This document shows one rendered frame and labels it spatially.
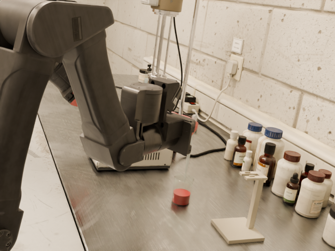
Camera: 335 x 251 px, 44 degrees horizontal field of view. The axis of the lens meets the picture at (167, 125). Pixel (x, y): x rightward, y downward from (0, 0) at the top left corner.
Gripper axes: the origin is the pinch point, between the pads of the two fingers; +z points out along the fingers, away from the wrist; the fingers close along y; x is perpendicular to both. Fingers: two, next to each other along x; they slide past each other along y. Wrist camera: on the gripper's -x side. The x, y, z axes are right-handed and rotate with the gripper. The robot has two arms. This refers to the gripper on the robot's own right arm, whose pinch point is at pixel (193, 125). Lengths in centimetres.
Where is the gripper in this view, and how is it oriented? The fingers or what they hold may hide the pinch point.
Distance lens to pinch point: 88.5
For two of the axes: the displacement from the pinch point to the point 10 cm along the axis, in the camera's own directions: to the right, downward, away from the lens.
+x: -1.4, 9.5, 2.8
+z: 5.9, -1.5, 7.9
